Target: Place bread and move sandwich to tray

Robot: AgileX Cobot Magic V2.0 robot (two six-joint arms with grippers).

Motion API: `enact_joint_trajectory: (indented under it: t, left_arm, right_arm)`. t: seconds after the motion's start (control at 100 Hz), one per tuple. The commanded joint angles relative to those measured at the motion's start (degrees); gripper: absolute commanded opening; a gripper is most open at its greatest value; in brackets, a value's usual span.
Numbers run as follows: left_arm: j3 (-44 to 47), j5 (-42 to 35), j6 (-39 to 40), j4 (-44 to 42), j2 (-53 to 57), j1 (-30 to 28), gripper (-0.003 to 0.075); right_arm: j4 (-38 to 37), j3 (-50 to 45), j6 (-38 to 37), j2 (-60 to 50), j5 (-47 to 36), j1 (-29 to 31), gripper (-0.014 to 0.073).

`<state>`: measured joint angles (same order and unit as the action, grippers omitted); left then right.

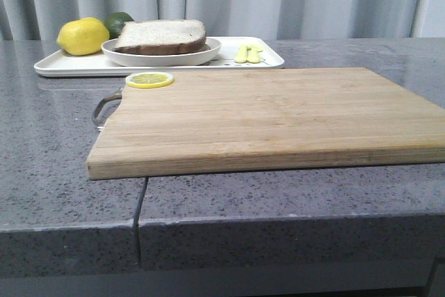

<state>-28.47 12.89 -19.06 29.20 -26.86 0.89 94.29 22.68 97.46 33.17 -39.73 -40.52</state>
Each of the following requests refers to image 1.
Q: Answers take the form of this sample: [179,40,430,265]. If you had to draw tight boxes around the white round plate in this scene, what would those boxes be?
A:
[102,37,222,67]

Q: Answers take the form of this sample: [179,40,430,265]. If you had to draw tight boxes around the white bread slice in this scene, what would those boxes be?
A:
[113,19,207,56]

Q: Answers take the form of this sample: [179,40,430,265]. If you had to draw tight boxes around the white bear tray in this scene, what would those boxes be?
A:
[34,36,284,78]

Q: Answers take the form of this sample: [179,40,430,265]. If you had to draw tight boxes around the wooden cutting board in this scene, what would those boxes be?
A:
[86,67,444,179]

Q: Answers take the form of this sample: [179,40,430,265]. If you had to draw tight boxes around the lemon slice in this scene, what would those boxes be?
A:
[125,72,175,88]

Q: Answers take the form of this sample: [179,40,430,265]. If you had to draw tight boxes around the green lime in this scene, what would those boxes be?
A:
[104,12,134,39]

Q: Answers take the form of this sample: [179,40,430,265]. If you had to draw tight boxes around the yellow lemon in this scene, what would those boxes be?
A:
[56,17,110,56]

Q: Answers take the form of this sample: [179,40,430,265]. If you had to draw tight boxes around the left yellow utensil handle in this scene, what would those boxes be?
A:
[234,44,250,63]

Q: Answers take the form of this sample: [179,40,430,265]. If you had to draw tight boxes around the yellow utensil handle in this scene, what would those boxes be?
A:
[234,44,250,63]
[246,44,263,64]

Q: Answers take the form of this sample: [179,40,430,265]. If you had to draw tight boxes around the right yellow utensil handle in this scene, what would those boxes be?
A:
[246,44,263,64]

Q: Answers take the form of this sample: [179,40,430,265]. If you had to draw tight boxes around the metal cutting board handle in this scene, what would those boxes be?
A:
[91,88,123,131]

